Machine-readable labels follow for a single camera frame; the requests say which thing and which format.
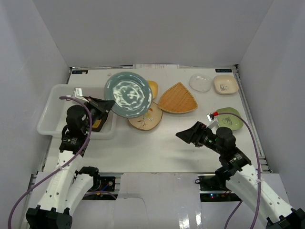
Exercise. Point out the papers at table back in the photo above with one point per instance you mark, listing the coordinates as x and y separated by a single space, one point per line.
156 66

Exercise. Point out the beige bird pattern plate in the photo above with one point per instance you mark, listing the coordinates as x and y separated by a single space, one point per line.
149 120

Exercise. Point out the black square amber plate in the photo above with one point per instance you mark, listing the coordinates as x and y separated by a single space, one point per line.
98 124

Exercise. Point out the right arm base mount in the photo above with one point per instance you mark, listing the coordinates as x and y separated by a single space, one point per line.
212 191

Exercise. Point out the woven bamboo triangular tray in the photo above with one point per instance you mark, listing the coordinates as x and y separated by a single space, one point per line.
177 100

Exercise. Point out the blue-grey round plate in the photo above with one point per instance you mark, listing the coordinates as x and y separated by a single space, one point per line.
131 93

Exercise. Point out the cream square panda dish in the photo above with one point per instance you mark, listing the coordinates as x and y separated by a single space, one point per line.
225 84

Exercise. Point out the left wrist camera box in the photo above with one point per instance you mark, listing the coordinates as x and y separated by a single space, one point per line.
77 94

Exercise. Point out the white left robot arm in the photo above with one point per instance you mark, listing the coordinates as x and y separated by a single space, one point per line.
71 182

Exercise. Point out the white plastic bin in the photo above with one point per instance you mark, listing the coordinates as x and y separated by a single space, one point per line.
53 118

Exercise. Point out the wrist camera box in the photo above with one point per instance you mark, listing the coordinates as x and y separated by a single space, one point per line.
77 94
212 120

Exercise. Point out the clear glass small dish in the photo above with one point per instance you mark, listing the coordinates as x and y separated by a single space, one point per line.
200 82

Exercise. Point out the yellow square panda dish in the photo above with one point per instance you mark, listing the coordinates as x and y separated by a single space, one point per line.
154 88

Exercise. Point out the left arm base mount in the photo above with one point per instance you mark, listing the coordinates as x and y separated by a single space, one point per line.
104 183

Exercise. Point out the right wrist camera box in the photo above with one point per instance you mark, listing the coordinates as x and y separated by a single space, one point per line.
212 120

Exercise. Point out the green square panda dish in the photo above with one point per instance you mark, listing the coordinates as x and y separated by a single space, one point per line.
228 120

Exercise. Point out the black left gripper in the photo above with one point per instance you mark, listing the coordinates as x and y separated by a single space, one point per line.
97 105

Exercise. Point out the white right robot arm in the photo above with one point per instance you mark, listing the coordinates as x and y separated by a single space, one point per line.
238 174

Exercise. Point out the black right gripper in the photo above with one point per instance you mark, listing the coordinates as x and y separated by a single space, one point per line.
194 134

